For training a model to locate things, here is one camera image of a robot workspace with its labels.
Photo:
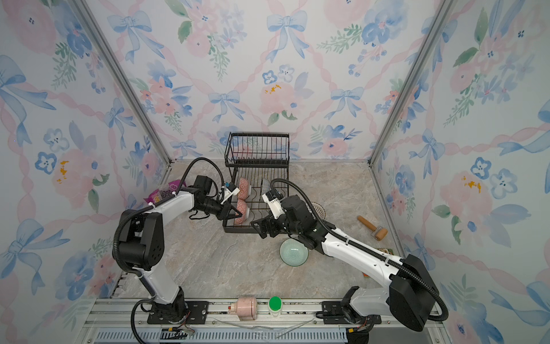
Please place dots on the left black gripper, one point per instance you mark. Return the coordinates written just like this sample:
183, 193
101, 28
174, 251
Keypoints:
233, 216

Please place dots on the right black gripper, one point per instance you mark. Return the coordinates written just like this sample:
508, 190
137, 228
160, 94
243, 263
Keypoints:
263, 228

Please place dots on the grey floral patterned bowl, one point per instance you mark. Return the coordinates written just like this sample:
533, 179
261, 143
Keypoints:
243, 208

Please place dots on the red patterned bowl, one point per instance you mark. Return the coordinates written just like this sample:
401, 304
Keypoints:
244, 189

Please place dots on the light green bowl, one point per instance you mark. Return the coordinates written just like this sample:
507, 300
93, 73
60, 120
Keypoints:
293, 253

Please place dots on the brown white lattice bowl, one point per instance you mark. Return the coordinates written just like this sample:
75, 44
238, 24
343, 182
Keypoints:
320, 210

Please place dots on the dark blue striped bowl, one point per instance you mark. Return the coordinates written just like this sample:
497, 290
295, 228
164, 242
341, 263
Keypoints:
265, 186

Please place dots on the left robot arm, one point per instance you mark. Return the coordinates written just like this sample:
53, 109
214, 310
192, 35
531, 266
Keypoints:
139, 241

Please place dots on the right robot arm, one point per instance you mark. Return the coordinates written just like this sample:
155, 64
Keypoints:
406, 290

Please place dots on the black two-tier dish rack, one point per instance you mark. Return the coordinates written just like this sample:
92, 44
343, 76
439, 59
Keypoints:
255, 156

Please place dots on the purple snack bag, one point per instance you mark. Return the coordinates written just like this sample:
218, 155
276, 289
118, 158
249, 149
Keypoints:
163, 192

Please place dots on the green lid bottle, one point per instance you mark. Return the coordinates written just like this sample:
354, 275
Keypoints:
275, 306

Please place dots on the pink cup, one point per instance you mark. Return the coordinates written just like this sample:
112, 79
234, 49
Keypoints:
244, 308

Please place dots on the wooden roller tool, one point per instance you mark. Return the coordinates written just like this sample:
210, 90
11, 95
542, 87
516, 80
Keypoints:
378, 232

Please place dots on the orange food packet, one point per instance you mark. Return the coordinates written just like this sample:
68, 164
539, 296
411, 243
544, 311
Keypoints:
387, 251

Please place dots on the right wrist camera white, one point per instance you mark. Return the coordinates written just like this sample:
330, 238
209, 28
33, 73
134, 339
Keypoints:
273, 199

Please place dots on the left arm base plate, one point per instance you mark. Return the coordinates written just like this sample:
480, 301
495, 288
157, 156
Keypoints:
196, 314

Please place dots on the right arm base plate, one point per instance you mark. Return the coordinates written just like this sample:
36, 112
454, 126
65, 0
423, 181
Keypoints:
335, 313

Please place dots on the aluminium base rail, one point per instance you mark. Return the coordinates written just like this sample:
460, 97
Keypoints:
110, 320

